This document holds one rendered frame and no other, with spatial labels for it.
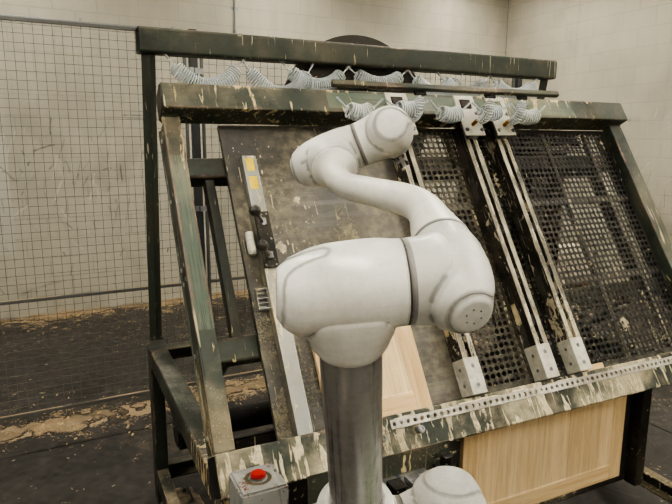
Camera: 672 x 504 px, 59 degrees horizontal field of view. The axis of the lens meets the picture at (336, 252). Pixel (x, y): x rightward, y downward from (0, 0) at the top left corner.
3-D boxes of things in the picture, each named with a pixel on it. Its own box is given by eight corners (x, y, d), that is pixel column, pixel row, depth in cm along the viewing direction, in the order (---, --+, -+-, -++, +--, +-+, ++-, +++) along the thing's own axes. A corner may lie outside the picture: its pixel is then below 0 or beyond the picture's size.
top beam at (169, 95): (159, 124, 201) (162, 106, 192) (155, 99, 204) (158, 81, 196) (613, 131, 295) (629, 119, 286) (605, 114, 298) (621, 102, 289)
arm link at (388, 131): (404, 107, 140) (352, 128, 142) (403, 90, 125) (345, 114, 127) (420, 149, 140) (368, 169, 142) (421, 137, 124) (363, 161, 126)
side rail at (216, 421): (207, 457, 171) (214, 454, 162) (158, 133, 206) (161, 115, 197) (227, 453, 174) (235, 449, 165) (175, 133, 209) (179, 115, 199)
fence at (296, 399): (293, 437, 177) (298, 436, 173) (238, 161, 207) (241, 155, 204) (309, 434, 179) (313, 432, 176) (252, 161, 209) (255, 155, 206)
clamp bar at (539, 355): (530, 383, 216) (577, 369, 196) (439, 110, 254) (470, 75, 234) (551, 378, 221) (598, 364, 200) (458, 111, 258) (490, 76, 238)
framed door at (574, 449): (456, 526, 234) (459, 530, 232) (462, 397, 224) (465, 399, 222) (615, 473, 273) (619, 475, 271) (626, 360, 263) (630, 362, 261)
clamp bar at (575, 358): (563, 375, 223) (612, 361, 203) (470, 111, 261) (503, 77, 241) (582, 371, 228) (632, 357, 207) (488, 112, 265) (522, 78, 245)
